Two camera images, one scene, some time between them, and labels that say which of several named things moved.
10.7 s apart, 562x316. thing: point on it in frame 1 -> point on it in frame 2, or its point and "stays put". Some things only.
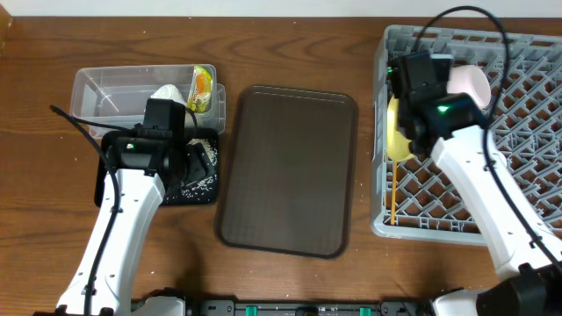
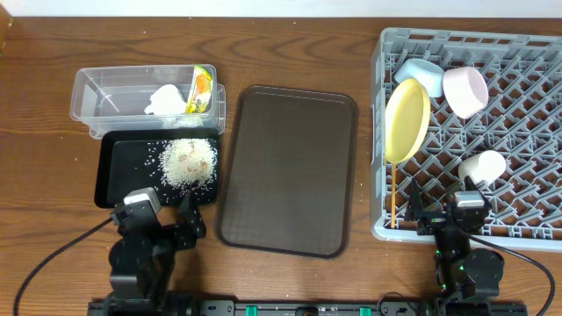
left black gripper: [198, 161] -> [194, 226]
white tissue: [170, 92] stays put
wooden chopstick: [393, 193] stays put
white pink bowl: [471, 81] stays put
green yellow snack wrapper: [200, 93] stays put
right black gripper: [407, 127] -> [433, 221]
